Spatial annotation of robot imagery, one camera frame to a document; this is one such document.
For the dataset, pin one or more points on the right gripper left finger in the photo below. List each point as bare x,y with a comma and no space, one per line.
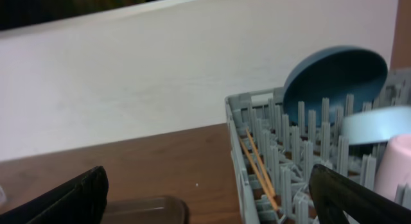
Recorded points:
82,199

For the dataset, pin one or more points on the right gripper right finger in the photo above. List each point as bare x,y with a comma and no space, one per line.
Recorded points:
334,196

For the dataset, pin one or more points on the white pink cup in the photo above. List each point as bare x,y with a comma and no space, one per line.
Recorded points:
394,168

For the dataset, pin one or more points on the light blue bowl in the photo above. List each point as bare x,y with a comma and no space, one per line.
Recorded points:
377,125

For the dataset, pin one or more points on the dark blue plate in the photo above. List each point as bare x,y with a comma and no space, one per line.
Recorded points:
334,73

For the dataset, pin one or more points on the grey dishwasher rack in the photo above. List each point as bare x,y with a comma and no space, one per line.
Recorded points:
290,150

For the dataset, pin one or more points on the dark brown serving tray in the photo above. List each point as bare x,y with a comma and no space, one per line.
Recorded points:
151,210

